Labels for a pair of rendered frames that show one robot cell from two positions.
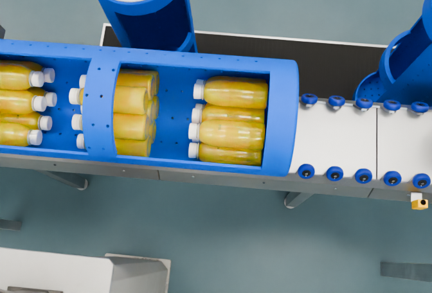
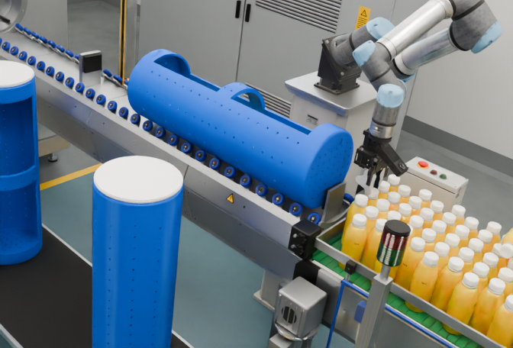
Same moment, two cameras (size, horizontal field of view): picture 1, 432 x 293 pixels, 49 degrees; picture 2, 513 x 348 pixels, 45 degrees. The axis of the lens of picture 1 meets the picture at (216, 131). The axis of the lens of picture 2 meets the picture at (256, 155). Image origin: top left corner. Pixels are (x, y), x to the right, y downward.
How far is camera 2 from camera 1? 254 cm
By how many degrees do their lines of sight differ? 76
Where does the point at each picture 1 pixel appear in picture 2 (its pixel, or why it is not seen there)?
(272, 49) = (24, 329)
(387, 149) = (112, 95)
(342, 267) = not seen: hidden behind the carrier
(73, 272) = (304, 86)
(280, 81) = (154, 56)
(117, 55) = (215, 96)
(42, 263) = (316, 93)
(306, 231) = not seen: hidden behind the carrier
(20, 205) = not seen: outside the picture
